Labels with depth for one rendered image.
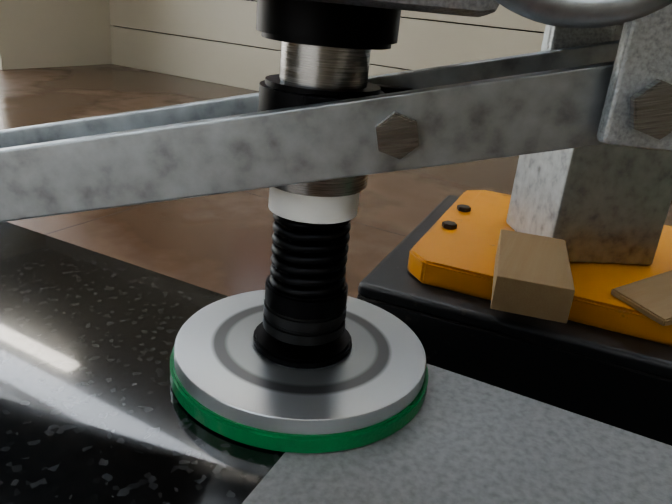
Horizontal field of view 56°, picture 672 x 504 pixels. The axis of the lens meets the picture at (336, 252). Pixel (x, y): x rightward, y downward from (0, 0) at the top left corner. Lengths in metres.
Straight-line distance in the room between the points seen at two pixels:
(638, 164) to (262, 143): 0.77
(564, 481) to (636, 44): 0.29
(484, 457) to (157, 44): 8.48
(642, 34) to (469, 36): 6.20
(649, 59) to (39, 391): 0.48
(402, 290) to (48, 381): 0.58
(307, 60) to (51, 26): 8.44
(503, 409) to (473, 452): 0.07
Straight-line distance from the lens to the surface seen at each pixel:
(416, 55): 6.80
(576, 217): 1.08
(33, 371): 0.58
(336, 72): 0.44
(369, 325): 0.58
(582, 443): 0.55
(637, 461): 0.55
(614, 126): 0.42
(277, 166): 0.43
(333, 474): 0.46
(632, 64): 0.42
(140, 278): 0.72
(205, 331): 0.56
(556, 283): 0.88
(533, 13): 0.32
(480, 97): 0.42
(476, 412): 0.54
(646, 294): 1.02
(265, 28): 0.45
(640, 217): 1.14
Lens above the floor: 1.15
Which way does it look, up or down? 22 degrees down
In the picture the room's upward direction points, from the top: 6 degrees clockwise
